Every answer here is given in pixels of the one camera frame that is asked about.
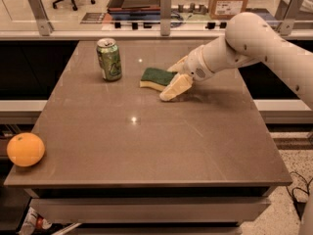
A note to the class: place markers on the green and yellow sponge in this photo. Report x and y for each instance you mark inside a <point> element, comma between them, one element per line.
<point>156,79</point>

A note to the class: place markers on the orange fruit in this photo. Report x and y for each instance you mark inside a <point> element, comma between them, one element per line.
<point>25,149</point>

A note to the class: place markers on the black power adapter with cable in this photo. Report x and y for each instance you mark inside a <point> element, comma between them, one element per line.
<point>299,191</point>

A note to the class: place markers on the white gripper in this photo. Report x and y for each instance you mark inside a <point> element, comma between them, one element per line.
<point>195,66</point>

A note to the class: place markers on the metal railing post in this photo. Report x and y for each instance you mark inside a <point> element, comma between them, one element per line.
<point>165,16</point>
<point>43,23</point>
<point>286,14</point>

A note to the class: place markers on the cardboard box with label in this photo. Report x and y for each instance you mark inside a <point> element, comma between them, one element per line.
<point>228,1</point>

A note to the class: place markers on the crumpled packaging under table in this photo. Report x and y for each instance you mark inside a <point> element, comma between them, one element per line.
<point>33,221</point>

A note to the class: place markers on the metal railing post left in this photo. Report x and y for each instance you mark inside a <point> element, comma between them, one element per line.
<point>43,23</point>

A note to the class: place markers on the green soda can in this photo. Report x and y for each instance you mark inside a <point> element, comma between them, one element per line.
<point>109,59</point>

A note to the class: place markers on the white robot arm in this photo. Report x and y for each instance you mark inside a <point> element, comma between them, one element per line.
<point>248,39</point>

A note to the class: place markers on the metal railing post right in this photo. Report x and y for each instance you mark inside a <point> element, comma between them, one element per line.
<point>286,14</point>

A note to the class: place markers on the metal railing post middle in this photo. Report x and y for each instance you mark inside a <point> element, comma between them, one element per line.
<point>165,16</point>

